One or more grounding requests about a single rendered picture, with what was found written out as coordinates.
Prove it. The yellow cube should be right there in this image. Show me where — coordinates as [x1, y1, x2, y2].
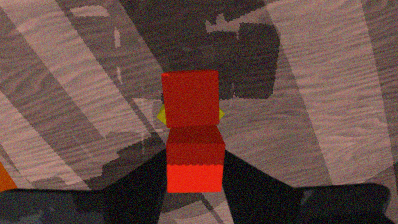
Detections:
[156, 104, 225, 126]

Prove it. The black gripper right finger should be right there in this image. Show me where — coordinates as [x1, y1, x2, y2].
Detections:
[222, 150, 391, 224]

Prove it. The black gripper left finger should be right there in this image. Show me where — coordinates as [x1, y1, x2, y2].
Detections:
[0, 149, 167, 224]

